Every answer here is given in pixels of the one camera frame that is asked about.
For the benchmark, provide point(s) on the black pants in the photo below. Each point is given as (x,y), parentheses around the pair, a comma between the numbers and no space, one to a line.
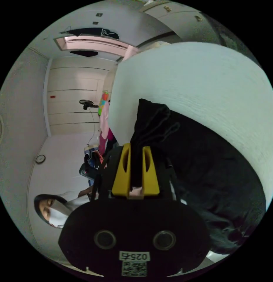
(200,167)

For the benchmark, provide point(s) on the pile of clothes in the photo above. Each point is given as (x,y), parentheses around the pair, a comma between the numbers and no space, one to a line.
(104,119)

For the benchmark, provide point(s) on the round wall clock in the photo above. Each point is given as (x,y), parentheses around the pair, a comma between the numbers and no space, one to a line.
(40,159)

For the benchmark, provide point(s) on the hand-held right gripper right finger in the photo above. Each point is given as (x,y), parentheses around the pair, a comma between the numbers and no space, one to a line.
(151,178)

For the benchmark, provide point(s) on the pink door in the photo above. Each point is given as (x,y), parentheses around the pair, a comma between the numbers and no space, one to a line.
(92,45)

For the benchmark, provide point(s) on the bed with white sheet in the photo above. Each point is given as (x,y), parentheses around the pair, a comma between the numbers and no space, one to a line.
(193,88)

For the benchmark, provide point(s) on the dark bag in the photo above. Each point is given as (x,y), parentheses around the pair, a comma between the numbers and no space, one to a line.
(90,163)

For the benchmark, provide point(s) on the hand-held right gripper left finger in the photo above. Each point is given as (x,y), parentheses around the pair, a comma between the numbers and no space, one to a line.
(121,176)

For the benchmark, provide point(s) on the white panelled cupboard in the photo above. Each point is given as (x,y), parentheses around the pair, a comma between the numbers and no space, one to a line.
(77,97)

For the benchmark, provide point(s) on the black wall fan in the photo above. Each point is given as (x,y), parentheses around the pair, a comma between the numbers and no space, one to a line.
(86,103)

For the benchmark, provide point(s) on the person's body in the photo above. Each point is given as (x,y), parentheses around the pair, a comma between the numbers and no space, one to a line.
(57,209)

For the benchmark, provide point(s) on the person's left hand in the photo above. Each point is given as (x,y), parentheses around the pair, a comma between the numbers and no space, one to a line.
(85,193)

